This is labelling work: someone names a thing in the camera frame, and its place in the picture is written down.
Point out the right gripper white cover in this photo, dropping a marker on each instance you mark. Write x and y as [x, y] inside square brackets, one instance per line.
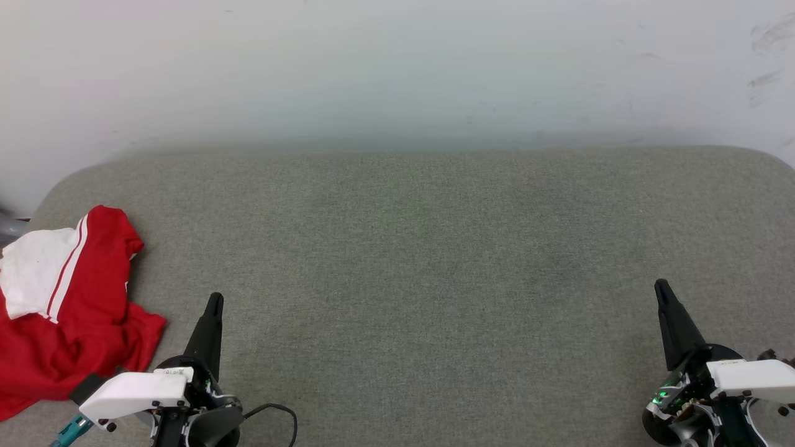
[745, 379]

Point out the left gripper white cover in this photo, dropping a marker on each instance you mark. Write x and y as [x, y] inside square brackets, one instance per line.
[133, 391]

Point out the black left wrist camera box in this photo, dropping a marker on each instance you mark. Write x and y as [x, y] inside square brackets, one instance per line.
[87, 390]

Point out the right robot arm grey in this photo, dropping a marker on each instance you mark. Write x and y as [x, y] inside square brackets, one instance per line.
[708, 431]

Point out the red white basketball jersey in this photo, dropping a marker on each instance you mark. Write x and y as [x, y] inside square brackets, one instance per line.
[93, 285]

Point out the grey fabric sofa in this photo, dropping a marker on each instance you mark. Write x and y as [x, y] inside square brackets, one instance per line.
[435, 279]

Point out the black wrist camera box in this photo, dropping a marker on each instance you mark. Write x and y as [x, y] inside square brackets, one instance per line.
[87, 390]
[773, 357]

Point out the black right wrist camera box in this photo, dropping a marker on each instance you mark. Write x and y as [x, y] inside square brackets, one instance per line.
[773, 357]

